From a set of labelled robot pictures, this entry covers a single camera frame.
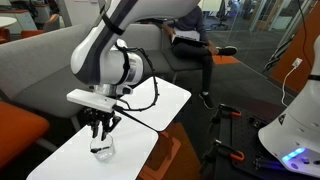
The lower orange-handled clamp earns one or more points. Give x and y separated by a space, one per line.
220 148

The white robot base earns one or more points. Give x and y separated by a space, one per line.
294 136

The orange-handled clamp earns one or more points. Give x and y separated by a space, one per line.
220 148
223 107

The near white side table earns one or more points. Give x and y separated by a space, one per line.
74 161

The grey corner sofa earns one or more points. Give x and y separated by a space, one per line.
35 72

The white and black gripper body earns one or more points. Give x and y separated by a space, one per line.
92 100

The seated person in dark clothes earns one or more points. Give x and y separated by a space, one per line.
193 21

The far white side table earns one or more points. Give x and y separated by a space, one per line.
155 102

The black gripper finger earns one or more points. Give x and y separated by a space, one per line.
95 128
105 130

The upper orange-handled clamp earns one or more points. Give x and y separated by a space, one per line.
223 107

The white side table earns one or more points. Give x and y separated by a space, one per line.
74 161
155 102

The orange wall panel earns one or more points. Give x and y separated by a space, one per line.
300 47

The orange chair seat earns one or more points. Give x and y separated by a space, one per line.
18 130

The round white background table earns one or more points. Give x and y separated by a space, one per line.
7 21

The clear glass cup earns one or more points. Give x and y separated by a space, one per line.
104 155

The orange background chair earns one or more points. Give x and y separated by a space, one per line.
50 25

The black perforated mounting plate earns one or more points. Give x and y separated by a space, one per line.
242 135

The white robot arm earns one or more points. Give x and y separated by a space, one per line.
100 59

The small black brush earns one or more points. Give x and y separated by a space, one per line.
96 150

